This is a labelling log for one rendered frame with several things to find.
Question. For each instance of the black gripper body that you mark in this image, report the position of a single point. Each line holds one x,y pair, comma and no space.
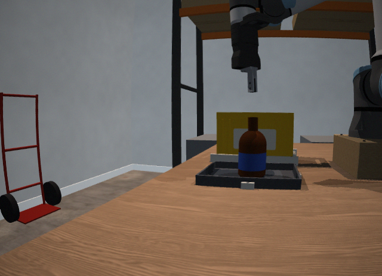
245,23

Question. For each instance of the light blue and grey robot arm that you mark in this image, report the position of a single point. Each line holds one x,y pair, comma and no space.
367,84

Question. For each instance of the brown bottle with blue label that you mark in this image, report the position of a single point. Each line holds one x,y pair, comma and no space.
252,151

